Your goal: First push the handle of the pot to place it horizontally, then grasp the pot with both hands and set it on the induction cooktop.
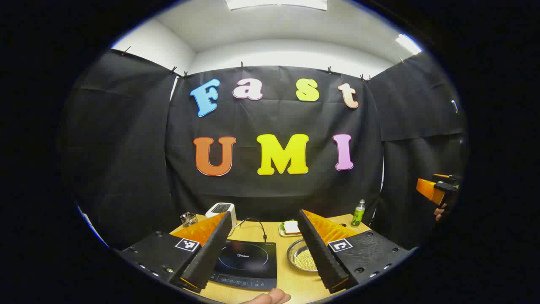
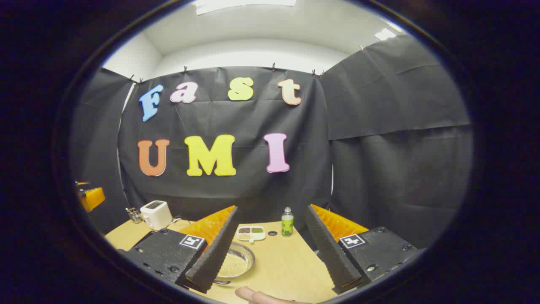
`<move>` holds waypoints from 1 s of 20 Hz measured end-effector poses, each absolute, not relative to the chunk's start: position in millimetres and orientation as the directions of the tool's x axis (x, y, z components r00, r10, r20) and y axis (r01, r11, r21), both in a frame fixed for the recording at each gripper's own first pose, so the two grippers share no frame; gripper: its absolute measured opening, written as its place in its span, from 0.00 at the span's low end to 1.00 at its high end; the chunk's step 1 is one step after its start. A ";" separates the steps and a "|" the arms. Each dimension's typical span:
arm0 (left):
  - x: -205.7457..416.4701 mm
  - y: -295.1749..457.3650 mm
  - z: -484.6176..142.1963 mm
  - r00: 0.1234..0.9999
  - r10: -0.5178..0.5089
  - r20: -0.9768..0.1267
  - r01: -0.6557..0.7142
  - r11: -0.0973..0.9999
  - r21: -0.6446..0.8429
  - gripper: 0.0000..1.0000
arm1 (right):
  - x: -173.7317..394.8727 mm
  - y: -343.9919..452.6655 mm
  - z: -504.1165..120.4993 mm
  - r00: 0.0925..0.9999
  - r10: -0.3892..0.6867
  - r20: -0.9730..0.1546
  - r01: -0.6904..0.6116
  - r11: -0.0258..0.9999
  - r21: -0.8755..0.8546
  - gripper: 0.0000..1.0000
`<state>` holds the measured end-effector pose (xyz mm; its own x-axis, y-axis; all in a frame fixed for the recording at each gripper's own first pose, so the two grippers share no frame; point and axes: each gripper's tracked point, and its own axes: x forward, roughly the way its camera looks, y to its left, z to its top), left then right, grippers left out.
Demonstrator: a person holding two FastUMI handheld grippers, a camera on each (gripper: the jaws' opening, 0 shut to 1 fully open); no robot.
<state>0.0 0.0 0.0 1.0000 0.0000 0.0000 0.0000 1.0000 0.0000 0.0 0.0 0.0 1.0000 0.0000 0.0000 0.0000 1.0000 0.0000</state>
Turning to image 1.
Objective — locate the stainless steel pot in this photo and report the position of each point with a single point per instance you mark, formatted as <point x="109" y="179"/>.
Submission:
<point x="295" y="249"/>

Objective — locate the ceiling light panel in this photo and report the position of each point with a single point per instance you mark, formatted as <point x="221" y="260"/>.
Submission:
<point x="408" y="43"/>

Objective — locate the green label drink bottle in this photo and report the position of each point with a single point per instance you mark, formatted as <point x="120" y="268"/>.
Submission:
<point x="358" y="215"/>

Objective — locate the pile of soybeans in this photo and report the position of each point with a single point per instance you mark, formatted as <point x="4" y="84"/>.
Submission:
<point x="306" y="261"/>

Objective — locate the sandwich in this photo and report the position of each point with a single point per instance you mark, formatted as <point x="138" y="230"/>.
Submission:
<point x="291" y="227"/>

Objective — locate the black induction cooktop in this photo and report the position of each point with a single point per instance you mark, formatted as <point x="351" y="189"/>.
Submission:
<point x="247" y="257"/>

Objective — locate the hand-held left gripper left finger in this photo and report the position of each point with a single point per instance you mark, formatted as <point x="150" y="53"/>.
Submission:
<point x="209" y="257"/>

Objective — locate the white toaster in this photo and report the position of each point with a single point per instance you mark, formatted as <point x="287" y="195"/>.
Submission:
<point x="221" y="211"/>

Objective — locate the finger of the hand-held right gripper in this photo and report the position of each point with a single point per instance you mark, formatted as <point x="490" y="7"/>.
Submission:
<point x="443" y="175"/>
<point x="428" y="190"/>

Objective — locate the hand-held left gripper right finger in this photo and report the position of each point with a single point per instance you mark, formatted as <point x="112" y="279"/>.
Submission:
<point x="320" y="257"/>

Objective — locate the light green plate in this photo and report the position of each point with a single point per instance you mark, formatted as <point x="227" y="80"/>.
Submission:
<point x="282" y="232"/>

